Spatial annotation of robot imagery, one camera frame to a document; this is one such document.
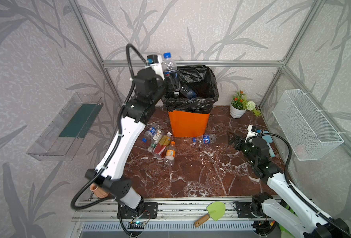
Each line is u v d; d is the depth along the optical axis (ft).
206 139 3.16
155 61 1.65
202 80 3.03
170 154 2.91
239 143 2.27
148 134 3.27
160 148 2.98
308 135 2.00
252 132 2.25
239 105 3.53
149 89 1.47
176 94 3.28
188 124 3.01
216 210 2.43
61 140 2.07
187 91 3.24
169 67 1.89
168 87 1.84
